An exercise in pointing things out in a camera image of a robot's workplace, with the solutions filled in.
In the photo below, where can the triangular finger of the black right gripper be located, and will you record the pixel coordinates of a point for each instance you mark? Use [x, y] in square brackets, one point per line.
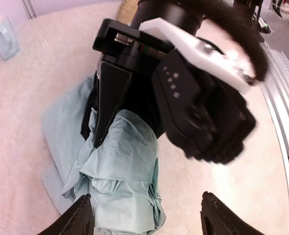
[112, 86]

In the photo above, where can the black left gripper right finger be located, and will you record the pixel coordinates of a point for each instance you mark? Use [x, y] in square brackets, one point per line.
[219, 219]

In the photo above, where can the black left gripper triangular left finger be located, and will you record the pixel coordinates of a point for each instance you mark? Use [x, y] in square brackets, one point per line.
[78, 219]

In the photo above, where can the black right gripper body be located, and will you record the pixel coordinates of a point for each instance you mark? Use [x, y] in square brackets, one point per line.
[130, 48]

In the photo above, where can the mint green black umbrella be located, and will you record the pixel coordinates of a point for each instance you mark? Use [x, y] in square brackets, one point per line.
[121, 174]

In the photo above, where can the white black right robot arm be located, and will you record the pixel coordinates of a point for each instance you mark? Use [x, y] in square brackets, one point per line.
[188, 15]

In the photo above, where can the woven bamboo tray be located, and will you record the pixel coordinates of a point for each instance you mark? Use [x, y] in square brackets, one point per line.
[126, 11]

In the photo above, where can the light blue ceramic mug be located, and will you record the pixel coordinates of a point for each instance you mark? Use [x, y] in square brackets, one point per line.
[9, 44]

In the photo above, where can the grey aluminium left post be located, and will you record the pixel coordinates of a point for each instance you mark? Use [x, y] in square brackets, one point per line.
[29, 9]

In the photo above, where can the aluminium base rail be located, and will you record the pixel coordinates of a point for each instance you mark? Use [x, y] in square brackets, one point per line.
[276, 92]

